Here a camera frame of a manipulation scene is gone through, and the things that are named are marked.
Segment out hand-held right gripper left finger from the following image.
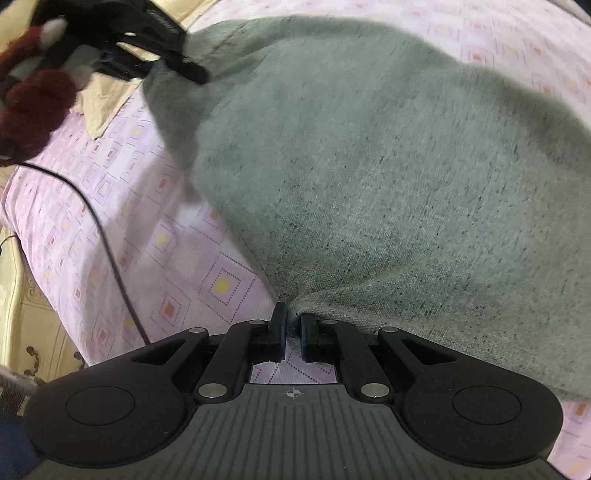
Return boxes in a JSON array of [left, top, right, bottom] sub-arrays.
[[133, 302, 289, 402]]

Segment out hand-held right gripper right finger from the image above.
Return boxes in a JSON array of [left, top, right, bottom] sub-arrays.
[[300, 314, 457, 402]]

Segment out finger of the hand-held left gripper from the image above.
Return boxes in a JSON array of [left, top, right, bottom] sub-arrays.
[[99, 48, 153, 81], [117, 33, 208, 85]]

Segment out grey knit pants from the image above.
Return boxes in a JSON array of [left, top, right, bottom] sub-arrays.
[[143, 14, 591, 402]]

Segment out person's left forearm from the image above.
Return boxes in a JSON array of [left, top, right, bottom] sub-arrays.
[[0, 18, 93, 167]]

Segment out cream quilt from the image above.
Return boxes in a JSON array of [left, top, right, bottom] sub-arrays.
[[0, 0, 218, 140]]

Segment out purple patterned bedsheet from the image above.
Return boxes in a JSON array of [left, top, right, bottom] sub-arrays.
[[2, 0, 591, 480]]

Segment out dark blue cloth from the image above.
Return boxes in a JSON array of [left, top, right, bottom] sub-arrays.
[[0, 415, 38, 480]]

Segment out black cable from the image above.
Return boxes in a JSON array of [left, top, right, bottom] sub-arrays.
[[16, 161, 151, 346]]

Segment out cream ornate bed frame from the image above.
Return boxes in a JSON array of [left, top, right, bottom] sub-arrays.
[[0, 222, 86, 385]]

